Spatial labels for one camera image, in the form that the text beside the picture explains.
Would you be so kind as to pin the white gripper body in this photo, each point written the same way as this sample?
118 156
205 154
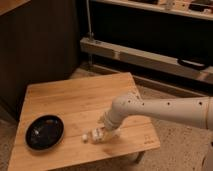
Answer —
107 123

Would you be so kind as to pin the white plastic bottle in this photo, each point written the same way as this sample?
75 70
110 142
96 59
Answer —
99 135

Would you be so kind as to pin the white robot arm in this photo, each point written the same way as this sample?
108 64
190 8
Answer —
197 111

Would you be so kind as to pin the black ceramic bowl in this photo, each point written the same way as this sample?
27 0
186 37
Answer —
44 132

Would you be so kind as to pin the wooden table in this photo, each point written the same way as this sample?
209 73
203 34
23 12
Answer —
79 103

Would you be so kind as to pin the grey metal beam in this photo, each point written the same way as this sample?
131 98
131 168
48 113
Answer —
146 59

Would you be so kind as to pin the metal vertical pole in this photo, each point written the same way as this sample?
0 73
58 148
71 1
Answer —
90 33

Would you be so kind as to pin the white upper shelf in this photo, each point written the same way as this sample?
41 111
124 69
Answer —
176 7

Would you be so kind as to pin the black handle on beam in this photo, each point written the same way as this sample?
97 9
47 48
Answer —
193 63

